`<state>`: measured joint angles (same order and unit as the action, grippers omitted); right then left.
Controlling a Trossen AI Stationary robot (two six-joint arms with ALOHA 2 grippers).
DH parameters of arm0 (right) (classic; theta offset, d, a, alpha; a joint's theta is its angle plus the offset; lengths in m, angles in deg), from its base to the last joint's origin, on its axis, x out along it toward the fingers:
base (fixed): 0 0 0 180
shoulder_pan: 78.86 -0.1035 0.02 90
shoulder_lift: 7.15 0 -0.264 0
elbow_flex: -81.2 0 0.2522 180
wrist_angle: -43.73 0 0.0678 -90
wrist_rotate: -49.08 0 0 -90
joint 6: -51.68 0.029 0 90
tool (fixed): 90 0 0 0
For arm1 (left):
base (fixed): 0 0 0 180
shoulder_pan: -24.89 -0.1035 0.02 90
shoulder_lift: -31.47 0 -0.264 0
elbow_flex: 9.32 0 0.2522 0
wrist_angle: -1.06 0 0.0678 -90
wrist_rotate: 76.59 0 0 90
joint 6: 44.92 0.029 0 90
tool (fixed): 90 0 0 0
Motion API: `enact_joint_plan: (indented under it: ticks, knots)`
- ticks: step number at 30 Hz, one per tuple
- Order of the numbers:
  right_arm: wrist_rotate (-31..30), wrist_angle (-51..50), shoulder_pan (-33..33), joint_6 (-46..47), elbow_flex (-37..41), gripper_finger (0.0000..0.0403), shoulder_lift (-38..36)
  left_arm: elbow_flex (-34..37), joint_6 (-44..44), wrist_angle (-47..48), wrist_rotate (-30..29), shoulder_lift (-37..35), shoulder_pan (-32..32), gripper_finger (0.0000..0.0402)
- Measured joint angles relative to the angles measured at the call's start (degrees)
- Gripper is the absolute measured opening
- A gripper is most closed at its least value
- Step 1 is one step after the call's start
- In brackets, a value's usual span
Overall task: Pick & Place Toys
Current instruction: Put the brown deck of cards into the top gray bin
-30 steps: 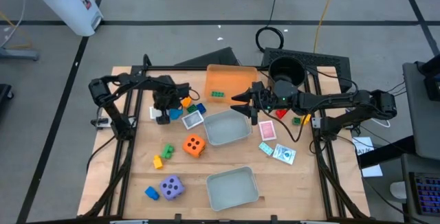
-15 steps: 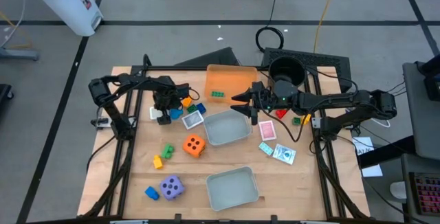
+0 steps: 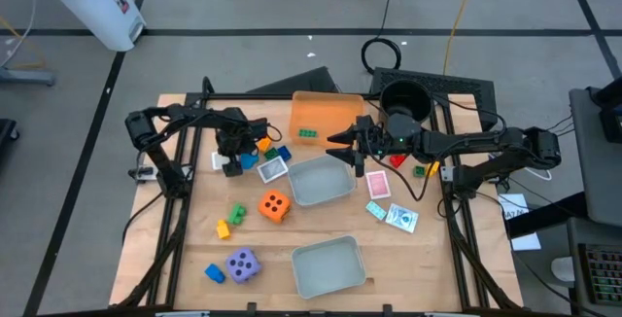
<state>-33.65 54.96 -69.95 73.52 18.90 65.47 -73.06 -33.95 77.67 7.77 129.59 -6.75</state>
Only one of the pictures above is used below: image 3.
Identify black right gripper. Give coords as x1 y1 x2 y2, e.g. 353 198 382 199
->
325 112 423 178

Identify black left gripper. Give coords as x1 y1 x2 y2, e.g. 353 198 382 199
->
216 110 269 178

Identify orange foam die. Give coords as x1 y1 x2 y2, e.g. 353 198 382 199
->
257 189 293 225

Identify blue white card box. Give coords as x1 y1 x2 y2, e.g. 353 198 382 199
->
385 202 420 234

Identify grey plastic bin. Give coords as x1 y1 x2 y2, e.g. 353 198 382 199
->
290 234 367 300
286 154 358 207

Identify orange translucent plastic bin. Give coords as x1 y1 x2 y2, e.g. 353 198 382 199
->
289 90 365 149

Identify pink playing card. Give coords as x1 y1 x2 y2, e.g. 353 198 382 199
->
364 169 392 200

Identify small teal card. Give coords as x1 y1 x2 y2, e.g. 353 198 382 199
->
364 200 388 221

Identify black flat panel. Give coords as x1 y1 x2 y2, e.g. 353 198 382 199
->
246 66 340 95

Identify black round bucket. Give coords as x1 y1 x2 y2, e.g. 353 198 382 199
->
378 79 434 123

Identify purple foam die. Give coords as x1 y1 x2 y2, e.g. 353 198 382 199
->
225 247 262 285

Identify black vented computer case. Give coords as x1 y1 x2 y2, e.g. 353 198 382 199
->
369 67 498 132

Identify white paper sheet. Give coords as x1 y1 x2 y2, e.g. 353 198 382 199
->
498 193 542 253

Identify white trash bin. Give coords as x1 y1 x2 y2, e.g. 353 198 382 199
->
36 0 147 53

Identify black bar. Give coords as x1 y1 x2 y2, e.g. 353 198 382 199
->
504 191 589 240

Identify grey stand base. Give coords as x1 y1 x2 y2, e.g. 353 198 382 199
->
0 66 55 88

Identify black floor item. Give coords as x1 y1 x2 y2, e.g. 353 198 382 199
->
0 118 20 149

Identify grey side table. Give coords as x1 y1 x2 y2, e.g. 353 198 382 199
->
566 217 622 317

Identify white computer mouse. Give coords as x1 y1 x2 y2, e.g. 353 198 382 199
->
551 256 577 284

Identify grey desk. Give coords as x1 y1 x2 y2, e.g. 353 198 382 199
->
568 86 622 229

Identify black desk monitor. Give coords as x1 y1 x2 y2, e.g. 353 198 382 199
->
595 76 622 144

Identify colourful keyboard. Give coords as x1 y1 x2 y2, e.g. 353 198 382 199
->
577 242 622 307

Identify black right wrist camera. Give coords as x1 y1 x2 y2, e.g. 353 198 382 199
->
366 123 389 156

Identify black aluminium table frame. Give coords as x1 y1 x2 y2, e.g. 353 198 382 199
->
116 76 525 311

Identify black coiled floor cable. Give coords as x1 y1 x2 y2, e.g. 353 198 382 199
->
360 0 403 76

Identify black base cable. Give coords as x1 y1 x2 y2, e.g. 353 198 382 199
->
121 191 166 246

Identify yellow cable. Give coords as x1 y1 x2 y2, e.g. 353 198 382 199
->
442 0 481 76

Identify grey floor cable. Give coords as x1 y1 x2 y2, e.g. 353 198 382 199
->
0 0 39 68

